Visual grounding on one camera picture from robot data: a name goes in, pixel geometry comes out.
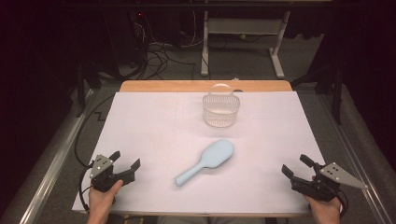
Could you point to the black metal stand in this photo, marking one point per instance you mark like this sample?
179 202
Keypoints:
337 93
80 93

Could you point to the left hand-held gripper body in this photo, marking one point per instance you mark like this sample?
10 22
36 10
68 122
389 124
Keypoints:
101 174

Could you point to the light blue hairbrush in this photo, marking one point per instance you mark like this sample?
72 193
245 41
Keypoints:
208 161

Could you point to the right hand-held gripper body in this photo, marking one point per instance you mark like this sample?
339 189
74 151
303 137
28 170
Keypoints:
327 180

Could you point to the person's right hand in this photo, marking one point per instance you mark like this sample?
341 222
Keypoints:
325 208

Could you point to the wooden table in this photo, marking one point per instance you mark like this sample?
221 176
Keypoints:
155 86

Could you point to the white metal desk frame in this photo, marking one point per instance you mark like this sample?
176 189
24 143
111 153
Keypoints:
243 26

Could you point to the aluminium floor rail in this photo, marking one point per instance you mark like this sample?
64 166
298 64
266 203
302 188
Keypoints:
56 161
355 155

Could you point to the white mesh basket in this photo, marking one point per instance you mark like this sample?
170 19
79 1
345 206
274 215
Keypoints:
221 109

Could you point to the white table mat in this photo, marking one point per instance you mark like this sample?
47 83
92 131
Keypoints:
162 130

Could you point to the person's left hand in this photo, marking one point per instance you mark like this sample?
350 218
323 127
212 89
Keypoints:
101 199

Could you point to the small green ball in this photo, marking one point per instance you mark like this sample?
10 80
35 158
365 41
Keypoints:
242 36

